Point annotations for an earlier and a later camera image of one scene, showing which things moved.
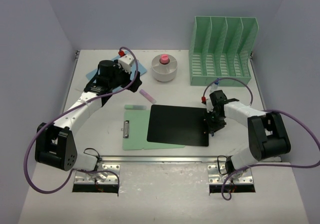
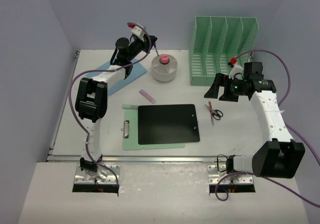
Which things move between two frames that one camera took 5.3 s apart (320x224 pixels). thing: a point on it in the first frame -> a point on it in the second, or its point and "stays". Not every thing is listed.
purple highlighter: (146, 95) stays
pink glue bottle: (164, 58) stays
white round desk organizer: (162, 72) stays
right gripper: (214, 126) -> (220, 80)
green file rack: (221, 47) stays
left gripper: (132, 82) -> (150, 42)
